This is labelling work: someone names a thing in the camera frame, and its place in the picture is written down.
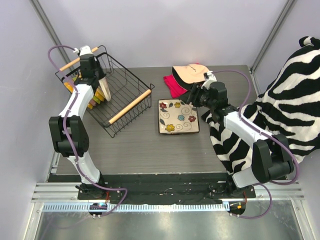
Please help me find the cream round plate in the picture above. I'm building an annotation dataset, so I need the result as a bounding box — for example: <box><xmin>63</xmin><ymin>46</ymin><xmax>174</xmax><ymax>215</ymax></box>
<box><xmin>98</xmin><ymin>77</ymin><xmax>112</xmax><ymax>102</ymax></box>

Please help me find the cream flower square plate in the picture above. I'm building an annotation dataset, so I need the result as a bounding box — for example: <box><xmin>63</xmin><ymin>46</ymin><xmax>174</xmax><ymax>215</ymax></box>
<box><xmin>157</xmin><ymin>99</ymin><xmax>200</xmax><ymax>135</ymax></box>

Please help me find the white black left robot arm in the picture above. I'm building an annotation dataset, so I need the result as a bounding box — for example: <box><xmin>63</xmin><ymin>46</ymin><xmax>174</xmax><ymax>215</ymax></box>
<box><xmin>49</xmin><ymin>50</ymin><xmax>107</xmax><ymax>200</ymax></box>

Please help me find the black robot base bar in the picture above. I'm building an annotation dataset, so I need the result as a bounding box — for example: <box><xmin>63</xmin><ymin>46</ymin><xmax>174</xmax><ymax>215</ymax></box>
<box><xmin>48</xmin><ymin>172</ymin><xmax>256</xmax><ymax>205</ymax></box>

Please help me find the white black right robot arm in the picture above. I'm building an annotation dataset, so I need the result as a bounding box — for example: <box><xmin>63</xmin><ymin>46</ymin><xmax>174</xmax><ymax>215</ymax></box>
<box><xmin>179</xmin><ymin>80</ymin><xmax>294</xmax><ymax>198</ymax></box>

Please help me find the red folded cloth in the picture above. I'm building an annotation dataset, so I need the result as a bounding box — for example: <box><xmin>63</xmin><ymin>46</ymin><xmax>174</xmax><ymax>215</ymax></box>
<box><xmin>163</xmin><ymin>73</ymin><xmax>187</xmax><ymax>99</ymax></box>

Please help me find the beige black bucket hat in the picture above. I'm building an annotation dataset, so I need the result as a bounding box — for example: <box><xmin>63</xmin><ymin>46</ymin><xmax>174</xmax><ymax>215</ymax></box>
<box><xmin>171</xmin><ymin>63</ymin><xmax>210</xmax><ymax>91</ymax></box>

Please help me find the green dotted round plate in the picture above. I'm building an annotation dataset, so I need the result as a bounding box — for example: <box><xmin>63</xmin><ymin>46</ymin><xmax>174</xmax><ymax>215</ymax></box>
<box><xmin>92</xmin><ymin>96</ymin><xmax>104</xmax><ymax>104</ymax></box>

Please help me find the pink dotted round plate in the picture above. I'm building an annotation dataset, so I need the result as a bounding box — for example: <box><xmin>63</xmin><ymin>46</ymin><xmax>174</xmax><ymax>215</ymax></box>
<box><xmin>89</xmin><ymin>99</ymin><xmax>97</xmax><ymax>106</ymax></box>

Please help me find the zebra striped blanket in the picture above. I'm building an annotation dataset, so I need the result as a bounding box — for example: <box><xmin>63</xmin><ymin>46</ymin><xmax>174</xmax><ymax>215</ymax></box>
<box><xmin>201</xmin><ymin>36</ymin><xmax>320</xmax><ymax>174</ymax></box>

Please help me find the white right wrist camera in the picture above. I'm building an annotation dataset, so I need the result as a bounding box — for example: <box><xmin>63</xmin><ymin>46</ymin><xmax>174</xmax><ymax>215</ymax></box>
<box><xmin>201</xmin><ymin>71</ymin><xmax>217</xmax><ymax>90</ymax></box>

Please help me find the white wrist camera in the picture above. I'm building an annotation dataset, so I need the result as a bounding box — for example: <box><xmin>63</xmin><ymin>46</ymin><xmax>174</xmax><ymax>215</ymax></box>
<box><xmin>73</xmin><ymin>45</ymin><xmax>93</xmax><ymax>57</ymax></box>
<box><xmin>201</xmin><ymin>71</ymin><xmax>217</xmax><ymax>90</ymax></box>

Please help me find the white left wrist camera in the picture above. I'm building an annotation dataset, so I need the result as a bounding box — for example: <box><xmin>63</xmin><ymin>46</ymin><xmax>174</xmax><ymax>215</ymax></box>
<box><xmin>73</xmin><ymin>45</ymin><xmax>93</xmax><ymax>57</ymax></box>

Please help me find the black wire dish rack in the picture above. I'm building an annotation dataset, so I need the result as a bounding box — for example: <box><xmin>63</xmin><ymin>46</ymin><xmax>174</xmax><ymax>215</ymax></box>
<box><xmin>49</xmin><ymin>45</ymin><xmax>154</xmax><ymax>142</ymax></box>

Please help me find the grey slotted cable duct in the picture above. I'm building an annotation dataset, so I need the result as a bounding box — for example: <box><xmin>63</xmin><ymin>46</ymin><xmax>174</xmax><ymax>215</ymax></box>
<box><xmin>42</xmin><ymin>201</ymin><xmax>230</xmax><ymax>213</ymax></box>

